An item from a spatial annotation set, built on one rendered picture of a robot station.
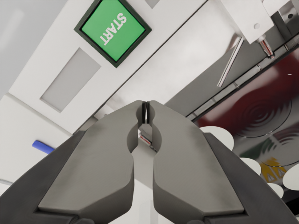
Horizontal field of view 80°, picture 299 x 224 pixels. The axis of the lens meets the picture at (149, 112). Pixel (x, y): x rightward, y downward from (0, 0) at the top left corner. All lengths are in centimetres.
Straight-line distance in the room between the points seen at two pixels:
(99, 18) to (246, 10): 17
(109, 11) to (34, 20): 116
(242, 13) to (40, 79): 26
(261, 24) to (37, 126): 32
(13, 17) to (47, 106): 117
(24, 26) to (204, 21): 121
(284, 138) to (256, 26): 22
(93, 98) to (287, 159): 39
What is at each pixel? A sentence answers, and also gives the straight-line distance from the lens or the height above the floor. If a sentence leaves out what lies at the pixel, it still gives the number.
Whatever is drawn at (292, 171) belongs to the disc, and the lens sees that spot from 50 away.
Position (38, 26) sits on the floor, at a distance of 135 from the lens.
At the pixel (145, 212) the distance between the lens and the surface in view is 36.
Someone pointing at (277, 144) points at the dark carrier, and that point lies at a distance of 42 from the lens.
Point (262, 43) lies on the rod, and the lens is 31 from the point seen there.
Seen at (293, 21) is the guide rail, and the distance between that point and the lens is 38.
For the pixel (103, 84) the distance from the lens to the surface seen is 22.
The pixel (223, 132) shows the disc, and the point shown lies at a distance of 35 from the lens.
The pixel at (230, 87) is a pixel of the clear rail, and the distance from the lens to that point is 31.
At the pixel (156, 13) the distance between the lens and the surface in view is 20.
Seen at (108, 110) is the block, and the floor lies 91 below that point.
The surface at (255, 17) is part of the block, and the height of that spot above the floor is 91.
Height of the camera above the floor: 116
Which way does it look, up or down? 59 degrees down
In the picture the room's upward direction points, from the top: 179 degrees counter-clockwise
